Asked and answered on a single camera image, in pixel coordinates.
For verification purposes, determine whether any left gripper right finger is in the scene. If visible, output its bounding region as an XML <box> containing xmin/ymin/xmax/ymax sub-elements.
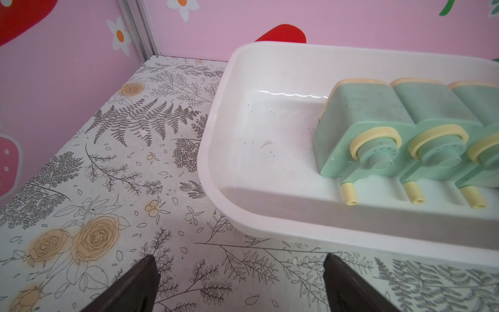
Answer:
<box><xmin>324</xmin><ymin>254</ymin><xmax>399</xmax><ymax>312</ymax></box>

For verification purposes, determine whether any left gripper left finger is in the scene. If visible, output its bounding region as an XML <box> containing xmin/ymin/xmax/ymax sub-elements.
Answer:
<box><xmin>83</xmin><ymin>255</ymin><xmax>161</xmax><ymax>312</ymax></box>

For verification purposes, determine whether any green sharpener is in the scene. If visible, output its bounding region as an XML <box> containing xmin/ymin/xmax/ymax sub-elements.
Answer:
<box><xmin>449</xmin><ymin>81</ymin><xmax>498</xmax><ymax>209</ymax></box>
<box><xmin>313</xmin><ymin>79</ymin><xmax>416</xmax><ymax>205</ymax></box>
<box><xmin>391</xmin><ymin>78</ymin><xmax>483</xmax><ymax>204</ymax></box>

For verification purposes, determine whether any white plastic storage tray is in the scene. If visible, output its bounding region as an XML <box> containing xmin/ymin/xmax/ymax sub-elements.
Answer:
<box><xmin>198</xmin><ymin>42</ymin><xmax>498</xmax><ymax>267</ymax></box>

